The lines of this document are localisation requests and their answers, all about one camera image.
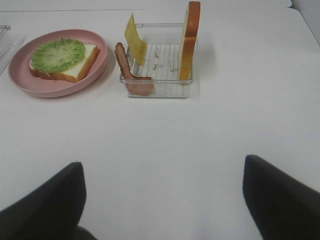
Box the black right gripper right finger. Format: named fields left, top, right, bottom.
left=242, top=155, right=320, bottom=240

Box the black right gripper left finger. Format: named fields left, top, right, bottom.
left=0, top=162, right=95, bottom=240

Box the bread slice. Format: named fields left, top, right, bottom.
left=29, top=44, right=100, bottom=83
left=178, top=1, right=201, bottom=81

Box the red bacon strip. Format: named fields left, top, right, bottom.
left=114, top=42, right=155, bottom=97

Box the green lettuce leaf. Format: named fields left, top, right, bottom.
left=31, top=38, right=86, bottom=74

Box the yellow cheese slice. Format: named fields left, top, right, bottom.
left=124, top=13, right=147, bottom=66

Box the pink round plate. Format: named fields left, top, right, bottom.
left=8, top=29, right=107, bottom=98

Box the clear left plastic tray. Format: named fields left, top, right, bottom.
left=0, top=25, right=27, bottom=75

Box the clear plastic tray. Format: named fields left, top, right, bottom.
left=0, top=25, right=27, bottom=75
left=119, top=23, right=193, bottom=98

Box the clear right plastic tray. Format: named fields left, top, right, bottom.
left=119, top=23, right=193, bottom=98

